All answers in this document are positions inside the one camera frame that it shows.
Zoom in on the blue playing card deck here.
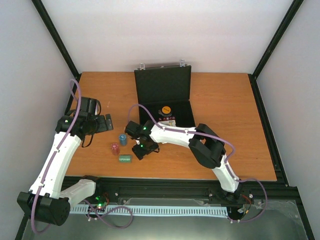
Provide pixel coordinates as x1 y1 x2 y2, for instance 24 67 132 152
159 119 176 127

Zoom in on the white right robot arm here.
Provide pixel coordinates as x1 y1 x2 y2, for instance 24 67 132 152
125 120 241 202

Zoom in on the orange dealer button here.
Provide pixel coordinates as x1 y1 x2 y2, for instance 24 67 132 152
161 106 172 115

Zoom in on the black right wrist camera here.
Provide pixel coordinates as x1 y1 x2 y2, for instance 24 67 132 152
124 121 143 139

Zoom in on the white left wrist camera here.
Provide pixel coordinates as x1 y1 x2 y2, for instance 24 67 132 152
94 99 102 116

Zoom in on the red poker chip stack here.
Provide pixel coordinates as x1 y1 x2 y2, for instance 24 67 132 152
110 142 120 156

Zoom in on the black aluminium frame rail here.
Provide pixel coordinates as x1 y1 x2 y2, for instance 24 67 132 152
61 175 299 207

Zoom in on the green poker chip stack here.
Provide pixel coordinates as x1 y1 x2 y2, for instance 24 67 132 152
118 154 132 163

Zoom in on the blue poker chip stack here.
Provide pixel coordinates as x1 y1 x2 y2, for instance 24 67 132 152
118 133 128 146

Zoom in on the light blue slotted cable duct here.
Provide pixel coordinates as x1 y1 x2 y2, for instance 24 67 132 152
68 203 229 218

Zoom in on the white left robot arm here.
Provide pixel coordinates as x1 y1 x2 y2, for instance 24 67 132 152
17 114 113 226

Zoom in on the black poker set case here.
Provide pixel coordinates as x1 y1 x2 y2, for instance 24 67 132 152
134 62 196 128

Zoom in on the clear round disc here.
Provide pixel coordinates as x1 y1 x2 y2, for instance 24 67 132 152
159 110 173 118

